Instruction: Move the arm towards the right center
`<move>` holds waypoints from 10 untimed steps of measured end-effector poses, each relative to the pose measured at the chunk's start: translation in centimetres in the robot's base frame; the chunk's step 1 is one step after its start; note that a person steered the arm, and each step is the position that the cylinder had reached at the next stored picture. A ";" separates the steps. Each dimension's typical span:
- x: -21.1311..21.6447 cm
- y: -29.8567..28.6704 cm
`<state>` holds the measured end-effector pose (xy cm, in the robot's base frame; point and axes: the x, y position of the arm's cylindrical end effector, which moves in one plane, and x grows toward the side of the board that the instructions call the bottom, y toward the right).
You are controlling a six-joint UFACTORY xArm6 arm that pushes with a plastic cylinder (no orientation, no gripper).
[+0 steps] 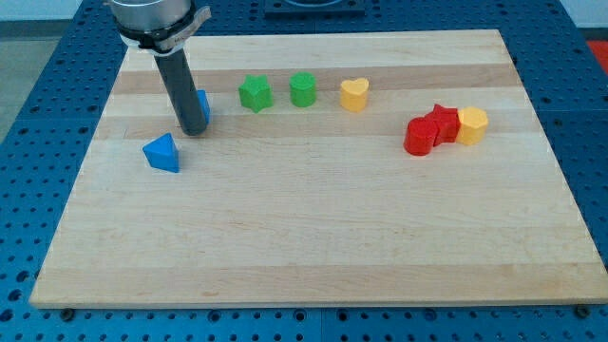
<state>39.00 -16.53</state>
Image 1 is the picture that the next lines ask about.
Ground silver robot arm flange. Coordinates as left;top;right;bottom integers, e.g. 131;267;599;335
108;0;197;54

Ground green cylinder block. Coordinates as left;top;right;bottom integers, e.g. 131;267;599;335
289;72;316;107

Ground green star block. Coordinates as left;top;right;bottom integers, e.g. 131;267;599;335
238;74;274;113

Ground light wooden board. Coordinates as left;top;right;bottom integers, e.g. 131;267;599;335
29;29;607;309

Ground yellow heart block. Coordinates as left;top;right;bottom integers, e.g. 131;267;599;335
340;78;370;112

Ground red cylinder block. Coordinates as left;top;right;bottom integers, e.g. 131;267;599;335
403;117;438;156

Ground blue cube block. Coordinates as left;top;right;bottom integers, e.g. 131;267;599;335
197;89;211;124

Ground blue triangle block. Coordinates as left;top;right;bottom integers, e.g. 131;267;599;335
142;133;180;173

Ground red star block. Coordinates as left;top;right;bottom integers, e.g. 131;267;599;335
425;104;461;146

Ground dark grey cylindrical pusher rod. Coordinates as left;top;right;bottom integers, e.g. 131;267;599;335
155;49;207;136

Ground yellow hexagon block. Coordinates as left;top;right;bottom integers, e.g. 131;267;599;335
456;106;488;145

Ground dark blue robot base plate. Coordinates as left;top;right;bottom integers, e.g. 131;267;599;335
263;0;366;18

